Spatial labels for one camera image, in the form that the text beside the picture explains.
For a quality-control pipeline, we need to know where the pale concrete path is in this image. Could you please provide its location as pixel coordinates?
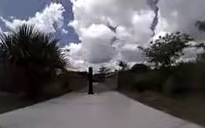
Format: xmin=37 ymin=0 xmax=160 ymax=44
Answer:
xmin=0 ymin=82 xmax=205 ymax=128

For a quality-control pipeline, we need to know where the small leafy tree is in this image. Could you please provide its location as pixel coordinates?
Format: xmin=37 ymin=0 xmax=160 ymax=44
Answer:
xmin=138 ymin=31 xmax=194 ymax=70

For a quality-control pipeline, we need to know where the dark bollard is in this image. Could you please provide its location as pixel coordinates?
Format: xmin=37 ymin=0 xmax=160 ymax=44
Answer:
xmin=87 ymin=66 xmax=95 ymax=95

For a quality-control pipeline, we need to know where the palmetto bush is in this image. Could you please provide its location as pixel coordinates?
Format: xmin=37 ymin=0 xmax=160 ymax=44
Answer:
xmin=0 ymin=22 xmax=68 ymax=98

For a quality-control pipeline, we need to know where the dark scrub vegetation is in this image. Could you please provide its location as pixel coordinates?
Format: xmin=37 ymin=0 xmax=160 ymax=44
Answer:
xmin=116 ymin=61 xmax=205 ymax=128
xmin=0 ymin=63 xmax=90 ymax=118

